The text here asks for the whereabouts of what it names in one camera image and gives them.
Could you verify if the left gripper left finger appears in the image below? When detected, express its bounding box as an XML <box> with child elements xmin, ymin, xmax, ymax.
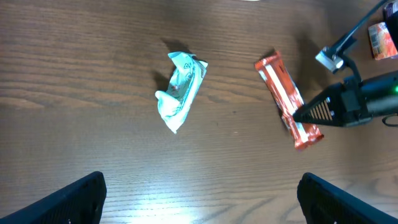
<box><xmin>1</xmin><ymin>171</ymin><xmax>107</xmax><ymax>224</ymax></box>

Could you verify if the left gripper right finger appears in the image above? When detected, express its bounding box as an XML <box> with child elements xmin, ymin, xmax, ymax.
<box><xmin>297</xmin><ymin>172</ymin><xmax>397</xmax><ymax>224</ymax></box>

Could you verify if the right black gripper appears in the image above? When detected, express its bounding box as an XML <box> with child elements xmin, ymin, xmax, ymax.
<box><xmin>293</xmin><ymin>55</ymin><xmax>373</xmax><ymax>127</ymax></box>

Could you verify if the red brown snack wrapper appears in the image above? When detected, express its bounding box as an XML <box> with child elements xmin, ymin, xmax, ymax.
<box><xmin>254</xmin><ymin>50</ymin><xmax>324</xmax><ymax>150</ymax></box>

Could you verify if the orange pocket tissue pack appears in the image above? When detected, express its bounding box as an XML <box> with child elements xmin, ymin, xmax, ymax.
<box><xmin>368</xmin><ymin>22</ymin><xmax>397</xmax><ymax>60</ymax></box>

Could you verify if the green wet wipes pack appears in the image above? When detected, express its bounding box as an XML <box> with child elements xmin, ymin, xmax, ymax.
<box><xmin>155</xmin><ymin>52</ymin><xmax>208</xmax><ymax>133</ymax></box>

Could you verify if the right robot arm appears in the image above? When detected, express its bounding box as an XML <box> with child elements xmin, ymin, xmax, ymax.
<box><xmin>293</xmin><ymin>12</ymin><xmax>397</xmax><ymax>127</ymax></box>

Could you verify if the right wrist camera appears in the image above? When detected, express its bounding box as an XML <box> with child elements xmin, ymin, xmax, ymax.
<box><xmin>315</xmin><ymin>47</ymin><xmax>344</xmax><ymax>73</ymax></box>

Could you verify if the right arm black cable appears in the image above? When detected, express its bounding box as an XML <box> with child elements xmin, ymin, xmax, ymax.
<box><xmin>331</xmin><ymin>0</ymin><xmax>391</xmax><ymax>54</ymax></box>

